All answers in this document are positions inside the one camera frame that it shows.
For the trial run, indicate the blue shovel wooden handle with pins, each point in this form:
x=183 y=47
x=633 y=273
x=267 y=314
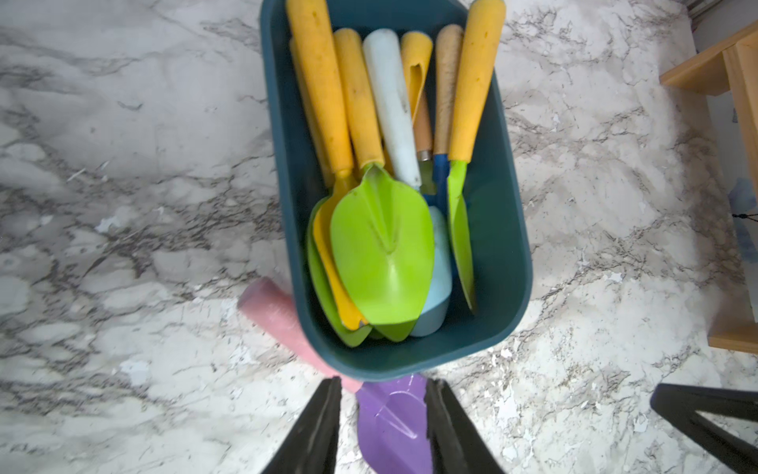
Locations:
x=447 y=50

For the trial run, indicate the teal plastic storage box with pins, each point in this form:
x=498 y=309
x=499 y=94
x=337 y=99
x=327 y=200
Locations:
x=501 y=254

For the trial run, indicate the green trowel yellow foam handle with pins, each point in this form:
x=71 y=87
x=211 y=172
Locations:
x=319 y=276

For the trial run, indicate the purple shovel pink handle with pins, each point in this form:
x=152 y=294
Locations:
x=392 y=423

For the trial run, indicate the wooden corner shelf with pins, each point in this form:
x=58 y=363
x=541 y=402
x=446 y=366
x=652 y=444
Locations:
x=726 y=74

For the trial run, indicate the light blue trowel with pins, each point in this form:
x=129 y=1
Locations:
x=382 y=49

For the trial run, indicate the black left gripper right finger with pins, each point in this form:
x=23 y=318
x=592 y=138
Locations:
x=455 y=443

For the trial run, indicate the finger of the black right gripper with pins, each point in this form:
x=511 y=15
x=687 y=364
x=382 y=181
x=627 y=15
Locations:
x=684 y=407

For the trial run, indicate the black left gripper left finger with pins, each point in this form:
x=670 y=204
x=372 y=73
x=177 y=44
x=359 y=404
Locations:
x=312 y=444

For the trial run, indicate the green shovel wooden handle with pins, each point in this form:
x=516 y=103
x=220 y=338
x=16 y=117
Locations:
x=424 y=146

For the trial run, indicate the yellow plastic scoop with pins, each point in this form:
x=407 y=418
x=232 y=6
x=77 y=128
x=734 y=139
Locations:
x=312 y=31

